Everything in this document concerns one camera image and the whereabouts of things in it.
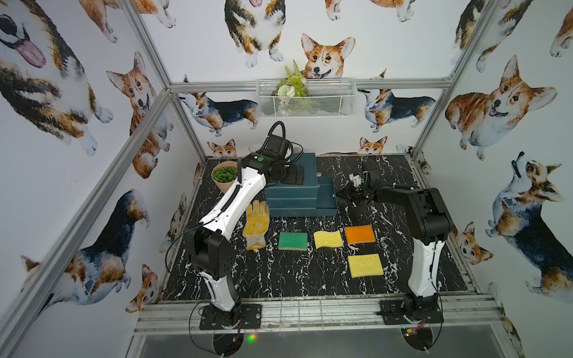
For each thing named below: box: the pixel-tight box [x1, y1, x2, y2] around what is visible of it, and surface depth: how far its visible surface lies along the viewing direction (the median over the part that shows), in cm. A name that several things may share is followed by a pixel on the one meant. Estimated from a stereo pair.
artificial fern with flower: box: [276, 58, 309, 115], surface depth 86 cm
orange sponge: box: [343, 224, 377, 245], surface depth 95 cm
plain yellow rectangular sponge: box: [347, 253, 385, 279], surface depth 85 cm
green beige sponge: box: [278, 231, 309, 250], surface depth 92 cm
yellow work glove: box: [242, 199, 271, 250], surface depth 97 cm
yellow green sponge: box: [313, 230, 344, 250], surface depth 92 cm
